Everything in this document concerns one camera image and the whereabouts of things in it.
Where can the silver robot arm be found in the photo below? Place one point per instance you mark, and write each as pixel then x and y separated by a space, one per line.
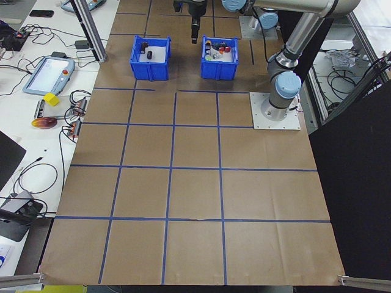
pixel 305 27
pixel 269 20

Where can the black frame cover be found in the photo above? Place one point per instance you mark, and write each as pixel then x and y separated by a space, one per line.
pixel 351 183

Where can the blue bin with capacitors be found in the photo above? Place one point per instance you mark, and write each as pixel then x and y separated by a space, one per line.
pixel 149 71

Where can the black cylindrical capacitor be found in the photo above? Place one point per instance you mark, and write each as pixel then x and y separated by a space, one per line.
pixel 144 46
pixel 149 55

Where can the white foam bin liner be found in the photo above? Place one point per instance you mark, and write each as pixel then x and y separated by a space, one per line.
pixel 160 52

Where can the black laptop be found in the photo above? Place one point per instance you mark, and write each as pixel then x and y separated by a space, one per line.
pixel 7 158

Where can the metal frame bars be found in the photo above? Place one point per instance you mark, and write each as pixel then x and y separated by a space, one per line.
pixel 363 36

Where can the yellow cube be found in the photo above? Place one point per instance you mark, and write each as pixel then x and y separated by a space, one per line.
pixel 51 99

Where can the silver metal device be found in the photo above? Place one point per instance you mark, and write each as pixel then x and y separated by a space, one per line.
pixel 39 109

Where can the black smartphone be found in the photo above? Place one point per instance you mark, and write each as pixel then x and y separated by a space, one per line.
pixel 41 13

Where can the white square base plate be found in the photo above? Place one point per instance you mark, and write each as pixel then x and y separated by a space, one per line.
pixel 245 30
pixel 259 122

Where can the light blue teach pendant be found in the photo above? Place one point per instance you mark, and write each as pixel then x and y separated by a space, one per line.
pixel 68 5
pixel 46 76

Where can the blue bin with buttons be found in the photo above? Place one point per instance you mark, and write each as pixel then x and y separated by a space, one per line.
pixel 218 71

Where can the black power adapter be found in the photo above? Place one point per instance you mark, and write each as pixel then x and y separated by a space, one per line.
pixel 81 45

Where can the aluminium profile post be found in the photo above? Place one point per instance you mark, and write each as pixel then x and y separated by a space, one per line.
pixel 91 33

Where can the aluminium profile bar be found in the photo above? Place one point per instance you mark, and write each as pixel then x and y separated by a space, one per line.
pixel 366 280
pixel 21 280

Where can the dark grey power adapter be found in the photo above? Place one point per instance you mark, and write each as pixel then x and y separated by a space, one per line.
pixel 59 54

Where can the blue black push button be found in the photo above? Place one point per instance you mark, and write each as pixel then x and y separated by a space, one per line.
pixel 217 45

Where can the crumpled white plastic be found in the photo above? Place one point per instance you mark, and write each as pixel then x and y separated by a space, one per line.
pixel 340 58

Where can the grey desk device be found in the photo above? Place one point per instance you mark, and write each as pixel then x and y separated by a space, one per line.
pixel 18 204

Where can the green white push button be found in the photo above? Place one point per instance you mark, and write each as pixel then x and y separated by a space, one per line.
pixel 209 57

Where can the assorted small colourful items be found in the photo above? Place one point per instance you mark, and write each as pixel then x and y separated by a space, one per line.
pixel 227 56

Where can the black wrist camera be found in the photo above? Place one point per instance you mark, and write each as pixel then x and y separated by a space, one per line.
pixel 178 5

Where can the black stand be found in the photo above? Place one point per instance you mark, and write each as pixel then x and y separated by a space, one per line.
pixel 12 227

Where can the white blue box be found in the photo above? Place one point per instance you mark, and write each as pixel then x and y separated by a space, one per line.
pixel 5 256

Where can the orange red disc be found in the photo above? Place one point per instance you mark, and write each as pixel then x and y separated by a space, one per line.
pixel 44 123

